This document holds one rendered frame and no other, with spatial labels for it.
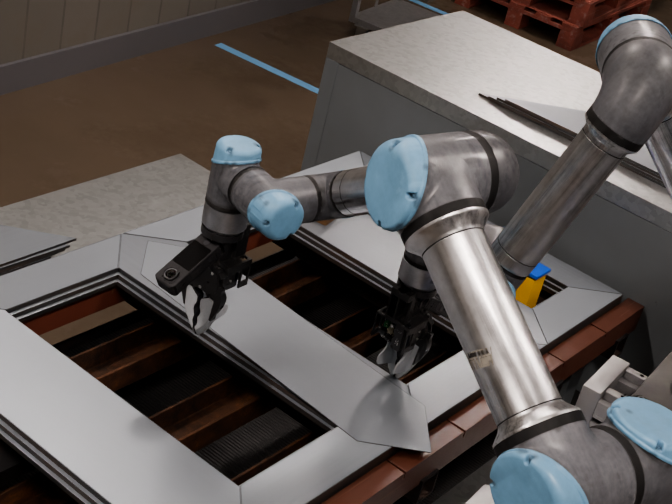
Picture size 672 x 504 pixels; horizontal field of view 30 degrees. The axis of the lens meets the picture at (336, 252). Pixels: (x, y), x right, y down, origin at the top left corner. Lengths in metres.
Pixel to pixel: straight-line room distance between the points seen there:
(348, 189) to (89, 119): 3.07
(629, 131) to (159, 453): 0.85
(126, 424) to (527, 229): 0.70
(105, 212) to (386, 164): 1.27
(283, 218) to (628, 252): 1.07
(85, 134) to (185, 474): 2.97
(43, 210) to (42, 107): 2.24
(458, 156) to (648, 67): 0.38
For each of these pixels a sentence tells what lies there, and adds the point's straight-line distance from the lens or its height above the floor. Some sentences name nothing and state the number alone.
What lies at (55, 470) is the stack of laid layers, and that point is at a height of 0.83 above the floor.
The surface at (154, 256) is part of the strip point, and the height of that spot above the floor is 0.84.
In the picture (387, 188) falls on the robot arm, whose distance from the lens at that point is 1.58.
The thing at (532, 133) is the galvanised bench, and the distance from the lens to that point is 2.87.
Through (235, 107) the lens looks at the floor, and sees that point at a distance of 5.24.
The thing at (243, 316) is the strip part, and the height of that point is 0.84.
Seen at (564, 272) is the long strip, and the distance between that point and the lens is 2.78.
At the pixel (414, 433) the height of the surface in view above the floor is 0.84.
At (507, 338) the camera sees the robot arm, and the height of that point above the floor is 1.33.
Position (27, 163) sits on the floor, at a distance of 4.54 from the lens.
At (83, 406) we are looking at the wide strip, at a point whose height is 0.84.
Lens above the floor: 2.10
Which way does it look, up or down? 29 degrees down
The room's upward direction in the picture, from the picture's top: 14 degrees clockwise
